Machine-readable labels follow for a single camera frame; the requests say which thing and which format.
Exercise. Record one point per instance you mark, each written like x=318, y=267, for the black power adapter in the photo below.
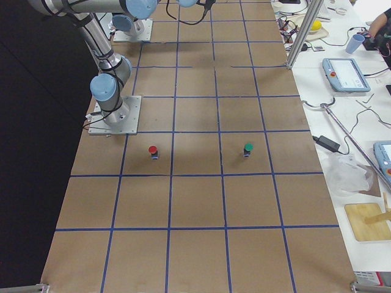
x=327, y=143

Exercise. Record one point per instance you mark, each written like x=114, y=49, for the wooden cutting board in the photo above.
x=368, y=222

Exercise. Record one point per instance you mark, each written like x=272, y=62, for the lower blue teach pendant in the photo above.
x=383, y=156

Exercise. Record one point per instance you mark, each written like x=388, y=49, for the yellow lemon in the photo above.
x=317, y=25

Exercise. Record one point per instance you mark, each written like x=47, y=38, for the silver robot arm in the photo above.
x=127, y=25
x=114, y=69

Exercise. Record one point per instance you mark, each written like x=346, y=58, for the clear plastic bag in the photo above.
x=345, y=176

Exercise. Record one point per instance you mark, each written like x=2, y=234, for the metal rod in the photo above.
x=380, y=175

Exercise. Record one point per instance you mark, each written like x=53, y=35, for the aluminium frame post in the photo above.
x=305, y=27

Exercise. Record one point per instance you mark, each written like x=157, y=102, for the upper blue teach pendant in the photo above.
x=344, y=75

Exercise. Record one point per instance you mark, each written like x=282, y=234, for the blue plastic cup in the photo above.
x=354, y=43

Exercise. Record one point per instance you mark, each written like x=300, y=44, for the person forearm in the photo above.
x=379, y=22

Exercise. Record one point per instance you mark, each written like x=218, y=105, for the green push button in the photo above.
x=248, y=148

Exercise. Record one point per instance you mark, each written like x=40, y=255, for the blue teach pendant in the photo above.
x=344, y=75
x=383, y=156

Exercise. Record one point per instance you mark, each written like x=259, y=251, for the red push button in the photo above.
x=153, y=150

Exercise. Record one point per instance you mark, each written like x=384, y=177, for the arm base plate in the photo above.
x=121, y=122
x=143, y=37

